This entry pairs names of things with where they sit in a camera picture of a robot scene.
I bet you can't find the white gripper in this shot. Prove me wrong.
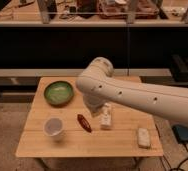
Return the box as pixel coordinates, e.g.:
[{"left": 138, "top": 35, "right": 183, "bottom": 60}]
[{"left": 87, "top": 101, "right": 104, "bottom": 117}]

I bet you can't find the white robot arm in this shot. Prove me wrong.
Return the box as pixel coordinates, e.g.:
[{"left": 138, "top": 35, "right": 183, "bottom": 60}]
[{"left": 75, "top": 57, "right": 188, "bottom": 126}]

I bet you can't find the white squeeze bottle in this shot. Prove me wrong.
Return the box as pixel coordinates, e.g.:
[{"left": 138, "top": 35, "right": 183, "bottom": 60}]
[{"left": 100, "top": 103, "right": 112, "bottom": 130}]

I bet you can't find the red chili pepper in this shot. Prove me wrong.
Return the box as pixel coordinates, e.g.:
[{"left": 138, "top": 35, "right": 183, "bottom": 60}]
[{"left": 77, "top": 114, "right": 92, "bottom": 133}]

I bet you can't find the green bowl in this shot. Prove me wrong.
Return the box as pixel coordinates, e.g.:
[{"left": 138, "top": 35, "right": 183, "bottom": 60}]
[{"left": 44, "top": 81, "right": 74, "bottom": 106}]

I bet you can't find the wooden table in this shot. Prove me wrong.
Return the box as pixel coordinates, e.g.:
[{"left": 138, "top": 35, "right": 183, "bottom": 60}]
[{"left": 16, "top": 77, "right": 163, "bottom": 158}]

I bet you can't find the translucent plastic cup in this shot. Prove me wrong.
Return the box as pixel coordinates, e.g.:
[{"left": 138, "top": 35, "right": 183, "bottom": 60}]
[{"left": 43, "top": 118, "right": 64, "bottom": 141}]

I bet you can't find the white sponge block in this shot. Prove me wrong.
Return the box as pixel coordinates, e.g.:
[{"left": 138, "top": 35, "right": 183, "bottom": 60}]
[{"left": 137, "top": 128, "right": 151, "bottom": 148}]

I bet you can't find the blue control box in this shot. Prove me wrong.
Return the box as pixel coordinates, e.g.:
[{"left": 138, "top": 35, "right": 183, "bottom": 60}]
[{"left": 172, "top": 124, "right": 188, "bottom": 144}]

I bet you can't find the long workbench shelf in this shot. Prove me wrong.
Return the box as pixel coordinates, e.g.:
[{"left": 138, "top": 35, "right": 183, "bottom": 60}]
[{"left": 0, "top": 0, "right": 188, "bottom": 27}]

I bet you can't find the black cable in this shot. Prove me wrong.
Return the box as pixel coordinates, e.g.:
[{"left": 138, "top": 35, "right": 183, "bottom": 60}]
[{"left": 160, "top": 141, "right": 188, "bottom": 171}]

